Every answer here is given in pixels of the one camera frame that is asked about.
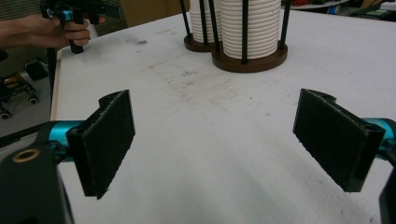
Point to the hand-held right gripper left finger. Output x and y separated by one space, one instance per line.
102 140

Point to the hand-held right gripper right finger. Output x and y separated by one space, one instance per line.
333 140

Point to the wooden cup holder black rods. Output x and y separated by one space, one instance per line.
196 47
249 67

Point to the stack of white paper cups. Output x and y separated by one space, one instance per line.
250 28
199 25

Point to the brown cardboard panel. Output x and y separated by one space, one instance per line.
149 11

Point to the light wooden table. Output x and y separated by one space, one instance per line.
55 93

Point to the black rounded object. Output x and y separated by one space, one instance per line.
36 70

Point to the white foam board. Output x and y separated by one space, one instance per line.
186 140

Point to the black wheeled chair base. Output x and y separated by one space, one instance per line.
15 90

